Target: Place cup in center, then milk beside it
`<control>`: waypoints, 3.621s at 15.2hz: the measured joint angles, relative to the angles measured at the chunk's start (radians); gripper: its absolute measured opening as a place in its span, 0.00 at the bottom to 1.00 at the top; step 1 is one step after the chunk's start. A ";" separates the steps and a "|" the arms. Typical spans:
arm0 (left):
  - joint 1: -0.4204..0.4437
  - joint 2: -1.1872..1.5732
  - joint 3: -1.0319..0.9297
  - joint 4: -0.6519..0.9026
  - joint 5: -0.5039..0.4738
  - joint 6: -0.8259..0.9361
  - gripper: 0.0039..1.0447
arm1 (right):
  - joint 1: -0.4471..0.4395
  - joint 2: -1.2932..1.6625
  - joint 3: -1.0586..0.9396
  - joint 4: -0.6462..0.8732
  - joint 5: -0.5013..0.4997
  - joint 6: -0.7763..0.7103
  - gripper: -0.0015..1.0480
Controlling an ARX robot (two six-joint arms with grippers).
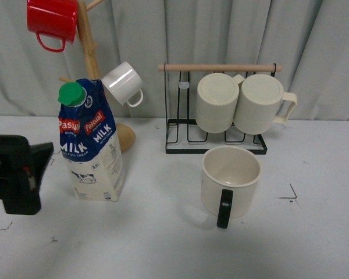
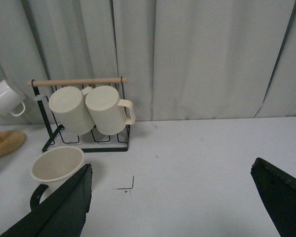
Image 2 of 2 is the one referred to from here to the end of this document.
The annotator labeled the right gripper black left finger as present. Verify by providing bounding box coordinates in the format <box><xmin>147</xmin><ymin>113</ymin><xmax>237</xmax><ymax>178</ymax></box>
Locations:
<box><xmin>1</xmin><ymin>164</ymin><xmax>92</xmax><ymax>237</ymax></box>

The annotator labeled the cream cup black handle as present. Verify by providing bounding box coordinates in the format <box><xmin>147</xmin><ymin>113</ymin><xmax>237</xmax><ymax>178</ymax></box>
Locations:
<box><xmin>30</xmin><ymin>146</ymin><xmax>85</xmax><ymax>200</ymax></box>

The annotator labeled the black wire mug rack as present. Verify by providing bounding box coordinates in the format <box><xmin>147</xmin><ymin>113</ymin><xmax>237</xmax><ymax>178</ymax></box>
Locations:
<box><xmin>27</xmin><ymin>77</ymin><xmax>130</xmax><ymax>153</ymax></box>

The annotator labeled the grey curtain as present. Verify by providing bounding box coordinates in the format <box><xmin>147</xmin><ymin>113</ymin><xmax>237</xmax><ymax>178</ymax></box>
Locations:
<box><xmin>0</xmin><ymin>0</ymin><xmax>296</xmax><ymax>125</ymax></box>

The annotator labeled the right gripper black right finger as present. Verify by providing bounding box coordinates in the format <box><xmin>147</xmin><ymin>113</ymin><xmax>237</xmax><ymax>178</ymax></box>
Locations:
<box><xmin>251</xmin><ymin>158</ymin><xmax>296</xmax><ymax>237</ymax></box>

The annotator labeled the white enamel mug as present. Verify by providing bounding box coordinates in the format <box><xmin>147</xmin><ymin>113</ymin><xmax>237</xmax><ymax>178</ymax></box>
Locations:
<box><xmin>0</xmin><ymin>80</ymin><xmax>26</xmax><ymax>117</ymax></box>

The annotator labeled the wooden mug tree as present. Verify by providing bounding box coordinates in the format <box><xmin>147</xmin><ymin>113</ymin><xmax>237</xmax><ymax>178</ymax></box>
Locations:
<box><xmin>0</xmin><ymin>130</ymin><xmax>26</xmax><ymax>158</ymax></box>

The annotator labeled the cream ribbed mug left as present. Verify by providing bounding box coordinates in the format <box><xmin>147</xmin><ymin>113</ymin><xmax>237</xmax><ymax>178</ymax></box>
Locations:
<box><xmin>48</xmin><ymin>86</ymin><xmax>95</xmax><ymax>135</ymax></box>

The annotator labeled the cream ribbed mug right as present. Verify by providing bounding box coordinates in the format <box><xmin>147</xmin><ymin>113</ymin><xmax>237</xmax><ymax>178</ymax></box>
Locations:
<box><xmin>85</xmin><ymin>85</ymin><xmax>136</xmax><ymax>135</ymax></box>

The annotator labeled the cream ribbed mug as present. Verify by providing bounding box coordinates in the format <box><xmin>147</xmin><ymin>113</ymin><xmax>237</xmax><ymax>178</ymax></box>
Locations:
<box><xmin>85</xmin><ymin>85</ymin><xmax>136</xmax><ymax>135</ymax></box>
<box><xmin>48</xmin><ymin>86</ymin><xmax>95</xmax><ymax>135</ymax></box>

